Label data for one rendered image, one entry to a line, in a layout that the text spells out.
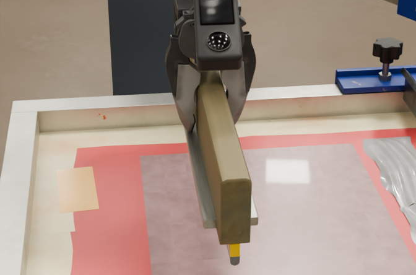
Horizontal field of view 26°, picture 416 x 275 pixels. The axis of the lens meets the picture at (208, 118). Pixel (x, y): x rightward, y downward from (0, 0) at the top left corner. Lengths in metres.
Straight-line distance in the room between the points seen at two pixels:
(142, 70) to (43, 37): 2.55
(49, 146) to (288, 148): 0.34
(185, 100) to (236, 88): 0.06
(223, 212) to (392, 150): 0.46
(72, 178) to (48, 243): 0.14
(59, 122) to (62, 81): 2.40
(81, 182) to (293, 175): 0.28
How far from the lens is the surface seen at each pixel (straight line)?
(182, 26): 0.97
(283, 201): 1.15
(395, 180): 1.21
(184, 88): 1.01
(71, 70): 3.80
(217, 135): 0.91
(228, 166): 0.86
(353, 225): 1.12
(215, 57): 0.90
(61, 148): 1.28
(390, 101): 1.37
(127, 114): 1.31
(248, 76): 1.01
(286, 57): 3.89
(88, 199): 1.16
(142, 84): 1.63
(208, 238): 1.08
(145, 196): 1.16
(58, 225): 1.12
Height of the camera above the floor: 1.58
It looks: 28 degrees down
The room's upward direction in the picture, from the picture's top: straight up
